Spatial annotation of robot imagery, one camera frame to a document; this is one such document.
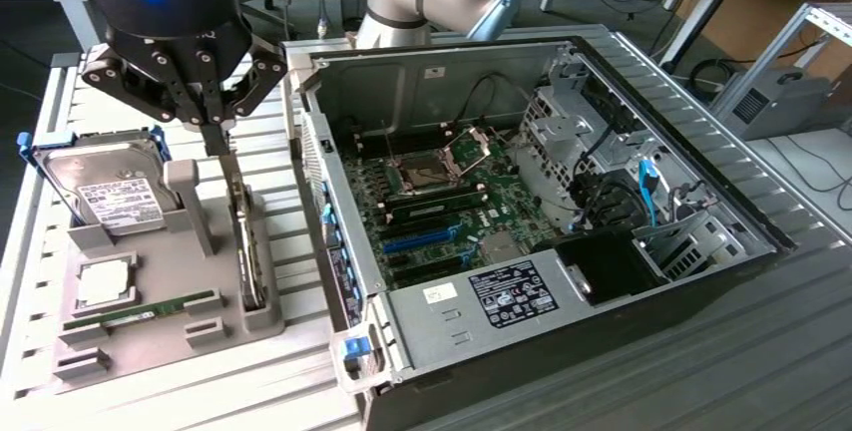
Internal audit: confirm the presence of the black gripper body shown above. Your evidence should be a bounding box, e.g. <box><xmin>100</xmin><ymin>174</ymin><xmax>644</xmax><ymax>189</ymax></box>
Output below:
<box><xmin>70</xmin><ymin>0</ymin><xmax>260</xmax><ymax>91</ymax></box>

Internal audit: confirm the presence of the blue disk caddy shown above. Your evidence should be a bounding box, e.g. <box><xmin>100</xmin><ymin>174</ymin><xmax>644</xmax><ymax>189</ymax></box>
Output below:
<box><xmin>16</xmin><ymin>123</ymin><xmax>176</xmax><ymax>227</ymax></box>

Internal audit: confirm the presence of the silver hard disk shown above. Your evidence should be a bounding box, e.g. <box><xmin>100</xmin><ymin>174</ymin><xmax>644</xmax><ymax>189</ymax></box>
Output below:
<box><xmin>36</xmin><ymin>139</ymin><xmax>182</xmax><ymax>237</ymax></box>

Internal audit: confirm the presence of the thin metal locking lever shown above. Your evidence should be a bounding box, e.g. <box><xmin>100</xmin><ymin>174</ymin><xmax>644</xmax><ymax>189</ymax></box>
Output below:
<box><xmin>381</xmin><ymin>120</ymin><xmax>404</xmax><ymax>171</ymax></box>

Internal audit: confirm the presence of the CPU socket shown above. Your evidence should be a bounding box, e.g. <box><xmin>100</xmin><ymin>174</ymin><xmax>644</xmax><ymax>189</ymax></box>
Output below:
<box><xmin>392</xmin><ymin>151</ymin><xmax>461</xmax><ymax>197</ymax></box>

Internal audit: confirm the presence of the metal socket cover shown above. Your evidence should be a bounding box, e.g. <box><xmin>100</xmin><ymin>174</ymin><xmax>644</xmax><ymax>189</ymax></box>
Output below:
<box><xmin>440</xmin><ymin>124</ymin><xmax>512</xmax><ymax>179</ymax></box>

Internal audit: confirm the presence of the grey parts rack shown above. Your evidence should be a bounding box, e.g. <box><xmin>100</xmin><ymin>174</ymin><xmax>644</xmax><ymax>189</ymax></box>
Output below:
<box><xmin>49</xmin><ymin>159</ymin><xmax>288</xmax><ymax>395</ymax></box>

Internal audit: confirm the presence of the silver CPU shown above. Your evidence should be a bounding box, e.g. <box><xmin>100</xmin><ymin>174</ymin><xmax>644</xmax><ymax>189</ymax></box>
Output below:
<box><xmin>74</xmin><ymin>259</ymin><xmax>133</xmax><ymax>303</ymax></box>

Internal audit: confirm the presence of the black expansion slot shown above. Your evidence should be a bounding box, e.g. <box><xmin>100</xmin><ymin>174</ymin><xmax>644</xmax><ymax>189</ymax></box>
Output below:
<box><xmin>388</xmin><ymin>252</ymin><xmax>466</xmax><ymax>275</ymax></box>
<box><xmin>392</xmin><ymin>268</ymin><xmax>470</xmax><ymax>288</ymax></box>

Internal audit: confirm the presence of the metal drive cage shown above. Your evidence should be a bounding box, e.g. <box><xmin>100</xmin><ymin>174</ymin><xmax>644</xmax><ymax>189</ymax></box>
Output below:
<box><xmin>516</xmin><ymin>84</ymin><xmax>644</xmax><ymax>213</ymax></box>

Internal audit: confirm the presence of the green Dell motherboard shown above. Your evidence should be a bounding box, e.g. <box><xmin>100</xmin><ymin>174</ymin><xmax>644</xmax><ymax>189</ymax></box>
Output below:
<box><xmin>338</xmin><ymin>116</ymin><xmax>557</xmax><ymax>292</ymax></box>

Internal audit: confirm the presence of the green RAM stick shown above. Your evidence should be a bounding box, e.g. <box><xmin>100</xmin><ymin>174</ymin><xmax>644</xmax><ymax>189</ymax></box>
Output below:
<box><xmin>62</xmin><ymin>294</ymin><xmax>218</xmax><ymax>331</ymax></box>

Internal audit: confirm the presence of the silver chipset heatsink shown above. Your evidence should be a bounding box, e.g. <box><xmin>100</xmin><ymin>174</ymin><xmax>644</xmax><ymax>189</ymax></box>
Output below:
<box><xmin>481</xmin><ymin>233</ymin><xmax>525</xmax><ymax>262</ymax></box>

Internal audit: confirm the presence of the blue case latch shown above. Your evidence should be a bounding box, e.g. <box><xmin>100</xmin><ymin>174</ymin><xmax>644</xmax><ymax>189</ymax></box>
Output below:
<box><xmin>338</xmin><ymin>335</ymin><xmax>372</xmax><ymax>363</ymax></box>

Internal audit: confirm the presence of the grey power supply unit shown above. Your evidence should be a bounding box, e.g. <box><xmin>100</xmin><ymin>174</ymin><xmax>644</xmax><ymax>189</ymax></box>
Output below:
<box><xmin>372</xmin><ymin>249</ymin><xmax>593</xmax><ymax>383</ymax></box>

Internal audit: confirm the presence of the metal slat table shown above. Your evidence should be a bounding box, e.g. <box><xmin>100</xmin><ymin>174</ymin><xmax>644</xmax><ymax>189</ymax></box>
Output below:
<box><xmin>0</xmin><ymin>24</ymin><xmax>852</xmax><ymax>431</ymax></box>

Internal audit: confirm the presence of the black tripod pole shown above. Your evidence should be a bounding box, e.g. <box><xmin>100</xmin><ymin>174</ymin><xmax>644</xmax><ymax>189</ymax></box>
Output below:
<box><xmin>657</xmin><ymin>0</ymin><xmax>761</xmax><ymax>73</ymax></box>

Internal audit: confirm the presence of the metal disk bay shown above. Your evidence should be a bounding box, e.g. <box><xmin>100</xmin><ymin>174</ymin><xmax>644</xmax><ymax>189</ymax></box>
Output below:
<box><xmin>629</xmin><ymin>209</ymin><xmax>733</xmax><ymax>285</ymax></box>

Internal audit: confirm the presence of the open black PC case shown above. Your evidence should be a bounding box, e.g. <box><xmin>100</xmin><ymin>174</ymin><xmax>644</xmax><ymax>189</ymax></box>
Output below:
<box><xmin>277</xmin><ymin>34</ymin><xmax>800</xmax><ymax>431</ymax></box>

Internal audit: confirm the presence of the grey computer tower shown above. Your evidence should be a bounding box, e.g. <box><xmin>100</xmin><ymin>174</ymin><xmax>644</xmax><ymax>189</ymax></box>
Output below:
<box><xmin>721</xmin><ymin>65</ymin><xmax>838</xmax><ymax>142</ymax></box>

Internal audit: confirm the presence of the black fan wire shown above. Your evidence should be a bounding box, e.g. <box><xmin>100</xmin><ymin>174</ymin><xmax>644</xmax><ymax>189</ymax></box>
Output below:
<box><xmin>460</xmin><ymin>73</ymin><xmax>532</xmax><ymax>126</ymax></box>

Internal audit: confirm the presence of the black SATA wire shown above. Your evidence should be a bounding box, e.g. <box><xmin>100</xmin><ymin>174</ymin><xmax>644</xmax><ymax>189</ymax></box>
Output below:
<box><xmin>568</xmin><ymin>114</ymin><xmax>620</xmax><ymax>232</ymax></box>

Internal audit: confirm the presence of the blue SATA wire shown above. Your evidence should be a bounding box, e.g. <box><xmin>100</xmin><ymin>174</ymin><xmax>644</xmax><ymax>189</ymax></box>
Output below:
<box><xmin>636</xmin><ymin>159</ymin><xmax>665</xmax><ymax>228</ymax></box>

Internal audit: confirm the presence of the coiled black cable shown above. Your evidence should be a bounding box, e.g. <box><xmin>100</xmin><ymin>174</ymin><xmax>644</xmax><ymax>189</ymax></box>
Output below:
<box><xmin>686</xmin><ymin>58</ymin><xmax>741</xmax><ymax>102</ymax></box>

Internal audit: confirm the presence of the aluminium profile frame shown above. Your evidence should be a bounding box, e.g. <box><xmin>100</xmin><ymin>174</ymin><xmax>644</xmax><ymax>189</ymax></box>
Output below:
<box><xmin>708</xmin><ymin>0</ymin><xmax>852</xmax><ymax>126</ymax></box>

